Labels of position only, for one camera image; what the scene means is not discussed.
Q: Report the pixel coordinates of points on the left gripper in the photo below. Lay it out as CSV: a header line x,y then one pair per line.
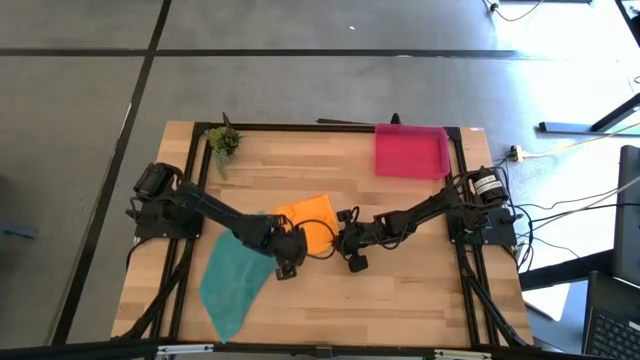
x,y
280,245

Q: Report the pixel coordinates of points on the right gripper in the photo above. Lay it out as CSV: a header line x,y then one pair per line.
x,y
360,237

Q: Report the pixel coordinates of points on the orange microfiber towel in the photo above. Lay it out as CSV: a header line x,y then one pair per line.
x,y
310,212

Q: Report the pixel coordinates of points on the teal microfiber towel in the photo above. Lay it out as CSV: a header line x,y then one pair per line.
x,y
230,285

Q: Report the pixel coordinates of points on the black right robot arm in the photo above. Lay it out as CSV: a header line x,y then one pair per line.
x,y
420,210

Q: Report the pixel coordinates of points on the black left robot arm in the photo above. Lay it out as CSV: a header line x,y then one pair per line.
x,y
200,205

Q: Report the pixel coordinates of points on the pink plastic basket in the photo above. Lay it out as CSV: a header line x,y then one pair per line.
x,y
410,152

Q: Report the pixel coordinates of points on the thin black bar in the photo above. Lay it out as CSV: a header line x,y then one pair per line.
x,y
345,121

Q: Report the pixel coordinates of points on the black rig crossbeam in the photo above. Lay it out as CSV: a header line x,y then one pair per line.
x,y
270,351

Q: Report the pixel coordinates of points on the green potted plant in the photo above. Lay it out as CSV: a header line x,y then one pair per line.
x,y
223,142

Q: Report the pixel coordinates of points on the white power strip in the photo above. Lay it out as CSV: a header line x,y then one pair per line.
x,y
516,152

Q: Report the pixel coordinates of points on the white paper sheet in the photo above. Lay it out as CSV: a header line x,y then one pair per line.
x,y
547,300

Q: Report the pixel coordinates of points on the black side desk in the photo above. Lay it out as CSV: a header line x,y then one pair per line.
x,y
565,267

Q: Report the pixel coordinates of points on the black desk leg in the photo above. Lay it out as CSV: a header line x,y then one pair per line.
x,y
575,127

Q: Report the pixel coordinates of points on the dark desk monitor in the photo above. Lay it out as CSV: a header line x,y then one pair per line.
x,y
627,215

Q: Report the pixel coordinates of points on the black laptop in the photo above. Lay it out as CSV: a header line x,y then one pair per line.
x,y
615,325

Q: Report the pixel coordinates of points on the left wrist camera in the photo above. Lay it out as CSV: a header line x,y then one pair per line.
x,y
286,271

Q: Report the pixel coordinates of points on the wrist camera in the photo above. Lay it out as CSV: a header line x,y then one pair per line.
x,y
286,271
358,263

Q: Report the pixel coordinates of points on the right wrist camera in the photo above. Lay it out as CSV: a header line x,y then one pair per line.
x,y
358,263

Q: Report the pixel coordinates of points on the black aluminium table frame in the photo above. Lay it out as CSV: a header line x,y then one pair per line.
x,y
300,127

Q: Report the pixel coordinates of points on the black post stub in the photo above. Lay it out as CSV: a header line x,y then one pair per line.
x,y
395,119

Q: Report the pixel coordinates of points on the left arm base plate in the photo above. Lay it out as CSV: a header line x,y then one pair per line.
x,y
150,227

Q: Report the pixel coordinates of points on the silver bracket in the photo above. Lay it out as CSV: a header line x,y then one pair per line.
x,y
185,348
462,355

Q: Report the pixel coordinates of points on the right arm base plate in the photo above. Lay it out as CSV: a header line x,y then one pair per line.
x,y
500,232

